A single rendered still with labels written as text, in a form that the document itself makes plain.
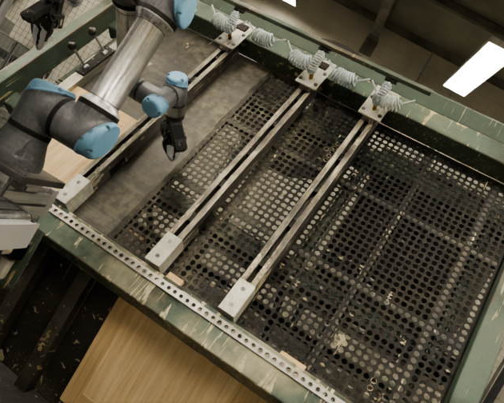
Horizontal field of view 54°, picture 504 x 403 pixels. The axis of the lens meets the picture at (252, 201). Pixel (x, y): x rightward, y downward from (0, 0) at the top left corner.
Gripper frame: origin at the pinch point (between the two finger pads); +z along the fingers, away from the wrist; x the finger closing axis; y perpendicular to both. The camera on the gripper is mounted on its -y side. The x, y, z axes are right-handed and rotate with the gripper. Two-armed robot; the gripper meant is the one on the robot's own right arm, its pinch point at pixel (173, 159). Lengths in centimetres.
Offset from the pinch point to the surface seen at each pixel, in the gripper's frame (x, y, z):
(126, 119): 10.9, 29.3, 0.8
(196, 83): -19.6, 33.7, -11.3
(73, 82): 28, 55, -2
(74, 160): 34.4, 16.0, 7.8
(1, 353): 73, -21, 72
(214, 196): -8.4, -22.9, -0.1
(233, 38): -42, 51, -22
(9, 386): 74, -19, 104
